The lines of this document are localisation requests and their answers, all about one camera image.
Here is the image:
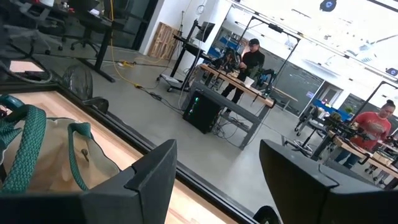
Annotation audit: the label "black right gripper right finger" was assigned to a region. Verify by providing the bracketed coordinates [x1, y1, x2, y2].
[259, 139, 398, 224]

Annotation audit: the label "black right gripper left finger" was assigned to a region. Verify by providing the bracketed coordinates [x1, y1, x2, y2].
[0, 138, 178, 224]

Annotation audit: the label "cream gardening bag green trim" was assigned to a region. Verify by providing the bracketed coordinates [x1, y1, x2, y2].
[0, 102, 121, 194]

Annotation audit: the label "green-handled pruning shears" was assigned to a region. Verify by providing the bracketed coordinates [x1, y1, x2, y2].
[0, 94, 26, 119]

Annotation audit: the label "black background robot arms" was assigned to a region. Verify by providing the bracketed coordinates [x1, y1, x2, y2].
[323, 113, 377, 142]

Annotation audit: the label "person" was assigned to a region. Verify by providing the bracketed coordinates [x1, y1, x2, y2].
[221, 38, 266, 105]
[334, 99, 396, 170]

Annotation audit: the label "black computer tower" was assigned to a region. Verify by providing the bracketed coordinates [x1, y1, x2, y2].
[182, 90, 222, 134]

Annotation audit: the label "wooden-top grey workbench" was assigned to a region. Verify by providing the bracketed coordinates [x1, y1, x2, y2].
[198, 63, 277, 151]

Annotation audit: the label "black mesh chair back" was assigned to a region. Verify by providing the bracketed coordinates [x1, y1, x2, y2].
[61, 64, 94, 101]

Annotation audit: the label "wooden pallet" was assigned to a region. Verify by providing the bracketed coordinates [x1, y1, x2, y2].
[147, 21, 182, 62]

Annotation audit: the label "black office desk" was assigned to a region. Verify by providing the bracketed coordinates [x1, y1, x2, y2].
[40, 0, 116, 83]

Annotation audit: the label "black monitor on stand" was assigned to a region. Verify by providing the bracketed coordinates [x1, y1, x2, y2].
[169, 20, 216, 93]

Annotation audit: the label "grey office chair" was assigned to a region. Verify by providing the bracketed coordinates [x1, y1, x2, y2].
[0, 0, 52, 57]

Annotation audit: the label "black workstation frame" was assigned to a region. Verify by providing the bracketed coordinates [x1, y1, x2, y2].
[238, 15, 302, 82]
[351, 80, 398, 125]

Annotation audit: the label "yellow cable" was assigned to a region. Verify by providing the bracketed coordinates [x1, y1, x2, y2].
[108, 0, 175, 91]

